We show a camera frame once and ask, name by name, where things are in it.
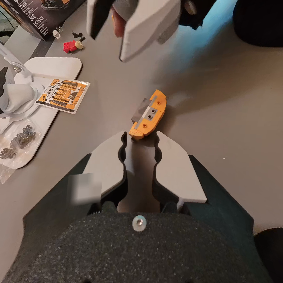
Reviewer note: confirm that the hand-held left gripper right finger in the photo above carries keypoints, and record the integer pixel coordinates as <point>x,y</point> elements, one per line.
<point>176,168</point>

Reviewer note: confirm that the bag of grey wheel rims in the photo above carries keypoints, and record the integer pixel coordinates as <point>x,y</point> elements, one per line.
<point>22,137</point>

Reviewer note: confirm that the person's black sweater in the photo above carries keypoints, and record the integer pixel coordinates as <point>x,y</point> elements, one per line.
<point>269,258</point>

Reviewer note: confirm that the black lego set box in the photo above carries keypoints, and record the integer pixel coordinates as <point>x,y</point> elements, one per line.
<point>33,20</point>

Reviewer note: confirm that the person's right hand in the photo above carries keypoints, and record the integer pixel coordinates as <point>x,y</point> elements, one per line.
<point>118,24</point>

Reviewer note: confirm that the white lego helmet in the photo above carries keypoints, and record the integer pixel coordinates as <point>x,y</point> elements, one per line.
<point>56,34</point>

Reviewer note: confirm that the orange lego bumper assembly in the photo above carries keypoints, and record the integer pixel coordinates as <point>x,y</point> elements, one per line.
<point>154,110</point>

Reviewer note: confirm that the red lego minifigure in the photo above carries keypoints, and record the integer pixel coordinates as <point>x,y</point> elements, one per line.
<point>69,46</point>

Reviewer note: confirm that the clear lego piece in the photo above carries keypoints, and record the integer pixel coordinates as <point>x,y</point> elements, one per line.
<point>59,29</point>

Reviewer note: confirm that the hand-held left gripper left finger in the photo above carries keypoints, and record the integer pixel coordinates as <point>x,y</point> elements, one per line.
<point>106,159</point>

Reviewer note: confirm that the orange sticker sheet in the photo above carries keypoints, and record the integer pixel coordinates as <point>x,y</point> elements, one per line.
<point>64,95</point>

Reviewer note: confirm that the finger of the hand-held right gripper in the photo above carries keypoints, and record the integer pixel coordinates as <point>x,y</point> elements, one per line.
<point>90,13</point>
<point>146,33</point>

